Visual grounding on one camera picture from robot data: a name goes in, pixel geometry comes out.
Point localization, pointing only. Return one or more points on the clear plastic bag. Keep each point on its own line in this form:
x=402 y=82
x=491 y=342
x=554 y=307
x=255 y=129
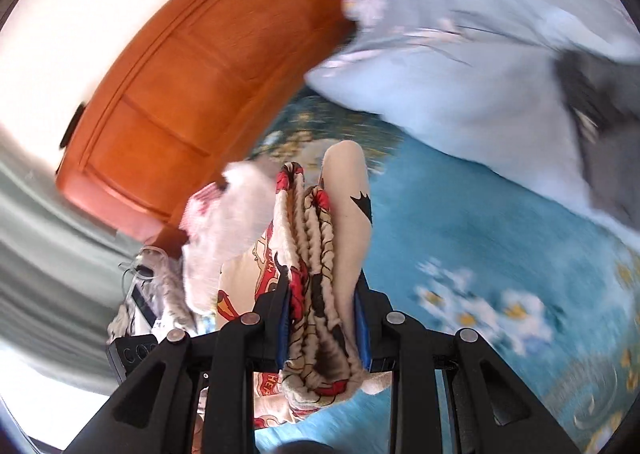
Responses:
x=145 y=284

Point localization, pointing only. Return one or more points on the grey sweatshirt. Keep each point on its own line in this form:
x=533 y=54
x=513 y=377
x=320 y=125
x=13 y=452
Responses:
x=610 y=144

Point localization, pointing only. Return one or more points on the cream red printed pants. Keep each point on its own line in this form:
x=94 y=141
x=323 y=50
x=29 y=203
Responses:
x=320 y=284

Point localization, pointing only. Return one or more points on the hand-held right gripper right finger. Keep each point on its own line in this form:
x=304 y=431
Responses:
x=362 y=334

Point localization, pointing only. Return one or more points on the cream fluffy cloth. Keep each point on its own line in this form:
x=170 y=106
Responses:
x=225 y=234

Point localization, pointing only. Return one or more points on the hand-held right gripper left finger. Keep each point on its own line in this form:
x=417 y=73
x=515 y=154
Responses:
x=282 y=334

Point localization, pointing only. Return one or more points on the grey curtain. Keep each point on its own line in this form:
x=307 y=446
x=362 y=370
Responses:
x=40 y=259

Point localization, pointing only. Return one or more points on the carved wooden bed headboard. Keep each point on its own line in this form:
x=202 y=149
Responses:
x=190 y=74

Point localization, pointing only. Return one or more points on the light blue floral duvet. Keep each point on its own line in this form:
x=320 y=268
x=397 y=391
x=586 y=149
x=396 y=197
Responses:
x=475 y=109

